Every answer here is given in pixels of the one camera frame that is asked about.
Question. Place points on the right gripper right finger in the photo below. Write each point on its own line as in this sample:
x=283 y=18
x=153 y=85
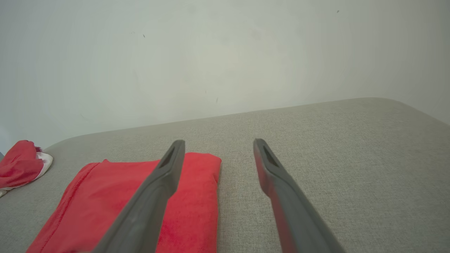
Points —
x=291 y=211

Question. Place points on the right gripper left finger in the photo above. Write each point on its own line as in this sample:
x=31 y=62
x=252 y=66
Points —
x=147 y=207

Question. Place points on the red printed basketball jersey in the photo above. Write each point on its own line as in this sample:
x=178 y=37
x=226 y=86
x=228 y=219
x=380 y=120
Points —
x=95 y=203

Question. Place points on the red white-banded shorts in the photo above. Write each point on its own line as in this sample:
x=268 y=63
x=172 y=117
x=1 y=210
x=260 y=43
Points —
x=19 y=165

